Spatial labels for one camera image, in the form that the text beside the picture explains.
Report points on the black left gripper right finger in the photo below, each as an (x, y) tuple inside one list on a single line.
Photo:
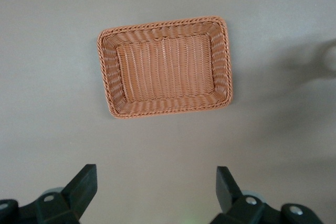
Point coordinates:
[(228, 190)]

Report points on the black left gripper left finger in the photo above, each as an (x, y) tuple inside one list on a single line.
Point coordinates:
[(78, 192)]

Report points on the brown wicker basket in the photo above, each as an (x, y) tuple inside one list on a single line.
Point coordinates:
[(165, 69)]

